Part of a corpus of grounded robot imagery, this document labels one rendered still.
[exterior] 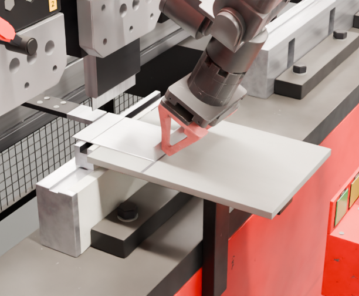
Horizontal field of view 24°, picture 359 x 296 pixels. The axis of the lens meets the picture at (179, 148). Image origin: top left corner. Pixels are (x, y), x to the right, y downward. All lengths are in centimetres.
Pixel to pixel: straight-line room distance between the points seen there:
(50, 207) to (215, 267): 24
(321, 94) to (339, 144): 10
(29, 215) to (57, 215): 175
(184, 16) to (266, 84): 56
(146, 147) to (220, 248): 18
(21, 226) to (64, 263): 169
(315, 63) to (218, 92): 64
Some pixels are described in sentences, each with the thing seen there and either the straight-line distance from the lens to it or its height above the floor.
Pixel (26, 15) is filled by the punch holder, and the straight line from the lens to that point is 91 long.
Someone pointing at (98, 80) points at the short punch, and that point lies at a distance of 110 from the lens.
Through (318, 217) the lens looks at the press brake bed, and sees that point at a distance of 161.
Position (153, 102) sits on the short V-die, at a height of 99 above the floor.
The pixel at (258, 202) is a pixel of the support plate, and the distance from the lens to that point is 100.
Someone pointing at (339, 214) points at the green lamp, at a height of 80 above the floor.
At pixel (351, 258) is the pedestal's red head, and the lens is 136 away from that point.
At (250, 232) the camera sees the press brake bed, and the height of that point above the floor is 80.
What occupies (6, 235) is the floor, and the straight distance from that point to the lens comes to 278.
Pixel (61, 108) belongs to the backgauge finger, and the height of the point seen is 100.
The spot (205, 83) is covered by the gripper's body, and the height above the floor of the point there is 112.
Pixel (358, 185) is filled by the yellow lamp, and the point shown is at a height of 82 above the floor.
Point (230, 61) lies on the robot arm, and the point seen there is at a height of 115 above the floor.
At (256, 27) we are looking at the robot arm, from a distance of 91.
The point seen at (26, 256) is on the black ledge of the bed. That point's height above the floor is 87.
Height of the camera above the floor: 153
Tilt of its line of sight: 28 degrees down
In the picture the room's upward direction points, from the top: straight up
